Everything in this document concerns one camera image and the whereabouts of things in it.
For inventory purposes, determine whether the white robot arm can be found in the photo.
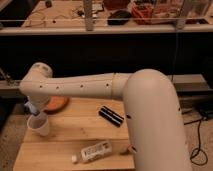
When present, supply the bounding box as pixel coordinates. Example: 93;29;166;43
19;62;192;171

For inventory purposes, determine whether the orange round plate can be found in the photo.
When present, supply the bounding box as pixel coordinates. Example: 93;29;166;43
44;96;69;113

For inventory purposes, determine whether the clear plastic bottle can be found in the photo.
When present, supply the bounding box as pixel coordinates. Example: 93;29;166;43
71;140;112;164

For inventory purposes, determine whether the black object on bench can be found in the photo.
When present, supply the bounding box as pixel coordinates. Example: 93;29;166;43
107;10;131;25

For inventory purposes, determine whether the orange basket on bench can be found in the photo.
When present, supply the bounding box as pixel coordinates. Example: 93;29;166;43
131;4;152;25

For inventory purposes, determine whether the grey metal upright post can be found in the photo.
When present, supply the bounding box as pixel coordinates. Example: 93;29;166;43
83;0;93;31

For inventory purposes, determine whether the black floor cable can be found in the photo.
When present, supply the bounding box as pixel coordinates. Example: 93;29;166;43
181;109;210;167

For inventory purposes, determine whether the grey metal rail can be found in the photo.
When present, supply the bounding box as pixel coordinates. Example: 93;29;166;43
0;24;213;36

